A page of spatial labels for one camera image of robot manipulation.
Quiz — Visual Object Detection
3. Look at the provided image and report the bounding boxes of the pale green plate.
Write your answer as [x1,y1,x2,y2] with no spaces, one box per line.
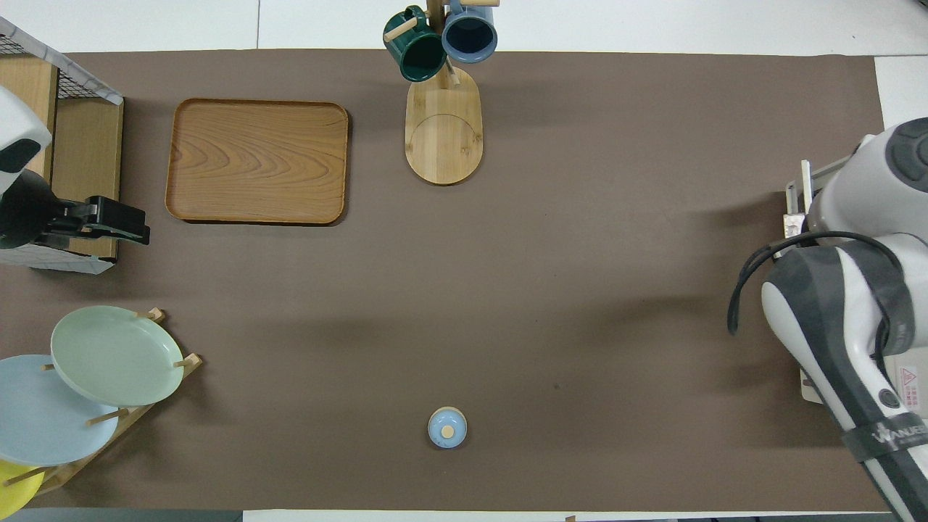
[50,305,185,407]

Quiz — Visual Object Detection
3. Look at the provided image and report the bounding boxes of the dark green ceramic mug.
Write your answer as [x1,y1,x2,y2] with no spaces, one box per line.
[383,6,447,83]

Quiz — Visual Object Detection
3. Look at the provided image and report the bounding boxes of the wooden plate rack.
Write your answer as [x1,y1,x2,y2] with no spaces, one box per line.
[0,307,202,497]

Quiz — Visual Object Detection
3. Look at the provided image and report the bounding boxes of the blue ceramic mug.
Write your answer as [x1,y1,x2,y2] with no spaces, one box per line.
[442,0,499,65]

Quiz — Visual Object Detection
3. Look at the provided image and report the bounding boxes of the pale blue racked plate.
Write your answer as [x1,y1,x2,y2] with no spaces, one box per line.
[0,354,120,467]

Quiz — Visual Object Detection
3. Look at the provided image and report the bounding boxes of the yellow plate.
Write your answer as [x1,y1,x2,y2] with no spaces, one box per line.
[0,460,44,520]

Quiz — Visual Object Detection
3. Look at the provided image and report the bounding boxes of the brown table mat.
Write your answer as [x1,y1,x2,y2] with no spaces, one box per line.
[0,49,889,512]

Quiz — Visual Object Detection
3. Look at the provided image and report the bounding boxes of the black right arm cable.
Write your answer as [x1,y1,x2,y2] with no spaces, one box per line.
[727,231,903,336]

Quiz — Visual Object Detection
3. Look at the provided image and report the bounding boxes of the wooden shelf with wire frame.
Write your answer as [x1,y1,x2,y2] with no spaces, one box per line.
[0,16,125,275]

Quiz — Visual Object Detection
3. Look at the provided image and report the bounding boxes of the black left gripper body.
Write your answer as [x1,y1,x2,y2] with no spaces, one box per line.
[0,170,91,251]

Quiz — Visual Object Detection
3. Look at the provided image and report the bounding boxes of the wooden serving tray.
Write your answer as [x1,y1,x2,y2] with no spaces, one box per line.
[165,98,350,225]

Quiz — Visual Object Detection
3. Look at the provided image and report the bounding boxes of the wooden mug tree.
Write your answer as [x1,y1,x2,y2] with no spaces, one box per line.
[383,0,501,186]

